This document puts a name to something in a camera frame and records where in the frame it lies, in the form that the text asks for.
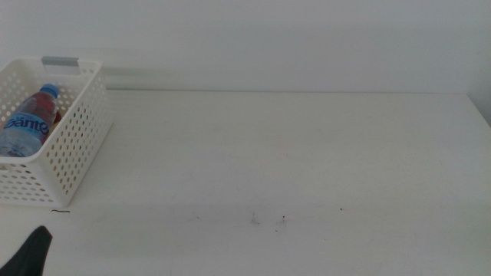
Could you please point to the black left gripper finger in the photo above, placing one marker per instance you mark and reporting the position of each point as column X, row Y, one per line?
column 28, row 255

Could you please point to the clear water bottle blue cap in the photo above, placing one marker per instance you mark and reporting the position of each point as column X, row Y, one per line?
column 23, row 130

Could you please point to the red packet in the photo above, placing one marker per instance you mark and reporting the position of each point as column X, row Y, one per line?
column 57, row 116

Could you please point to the white perforated plastic basket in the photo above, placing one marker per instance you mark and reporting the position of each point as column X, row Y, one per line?
column 80, row 126

